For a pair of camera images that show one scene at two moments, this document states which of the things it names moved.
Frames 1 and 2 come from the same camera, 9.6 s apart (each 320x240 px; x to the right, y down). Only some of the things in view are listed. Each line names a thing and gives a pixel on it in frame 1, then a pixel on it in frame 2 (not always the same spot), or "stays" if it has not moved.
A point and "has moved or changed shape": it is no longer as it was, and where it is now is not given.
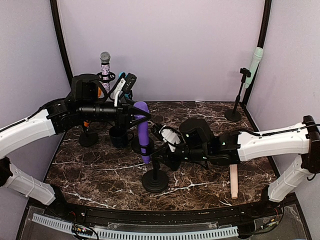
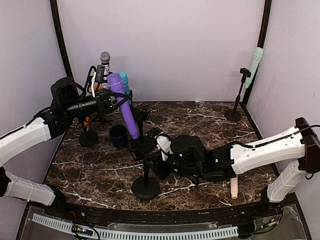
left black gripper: [124, 111] -> [106, 106]
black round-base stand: [155, 180] has moved or changed shape
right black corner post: [261, 41] stays
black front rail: [269, 212] stays
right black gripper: [169, 162] -> [158, 170]
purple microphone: [143, 137] -> [116, 80]
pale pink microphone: [233, 169] stays
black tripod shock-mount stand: [106, 78] -> [88, 118]
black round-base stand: [234, 115] stays
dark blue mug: [119, 136] stays
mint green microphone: [257, 57] stays
